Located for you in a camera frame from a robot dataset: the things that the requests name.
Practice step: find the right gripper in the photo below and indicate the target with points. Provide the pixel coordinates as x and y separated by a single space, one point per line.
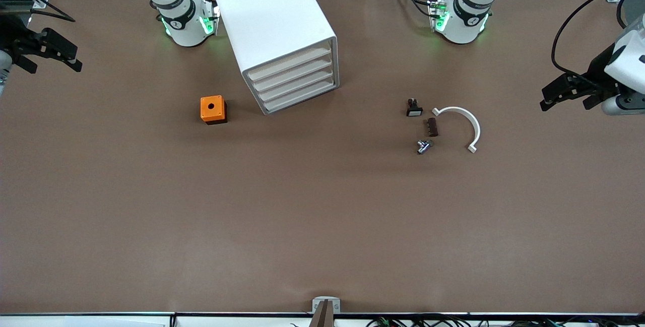
14 40

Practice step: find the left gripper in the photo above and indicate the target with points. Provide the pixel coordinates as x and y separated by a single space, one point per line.
595 72

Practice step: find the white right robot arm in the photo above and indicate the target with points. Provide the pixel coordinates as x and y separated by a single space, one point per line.
184 24

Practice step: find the orange button box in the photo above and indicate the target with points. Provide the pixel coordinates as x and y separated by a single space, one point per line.
205 113

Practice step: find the brown terminal block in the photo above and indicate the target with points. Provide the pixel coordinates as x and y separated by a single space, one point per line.
432 127

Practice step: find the chrome valve fitting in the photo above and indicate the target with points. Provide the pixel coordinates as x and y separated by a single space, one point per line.
423 147

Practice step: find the white curved bracket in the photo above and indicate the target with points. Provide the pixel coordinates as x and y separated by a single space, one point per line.
476 130

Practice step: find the black white switch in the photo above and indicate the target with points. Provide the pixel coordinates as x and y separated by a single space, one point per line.
414 111

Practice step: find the grey metal bracket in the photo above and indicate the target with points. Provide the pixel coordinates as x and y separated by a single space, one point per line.
316 301

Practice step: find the brown post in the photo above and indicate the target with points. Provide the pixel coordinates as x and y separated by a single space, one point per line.
323 317

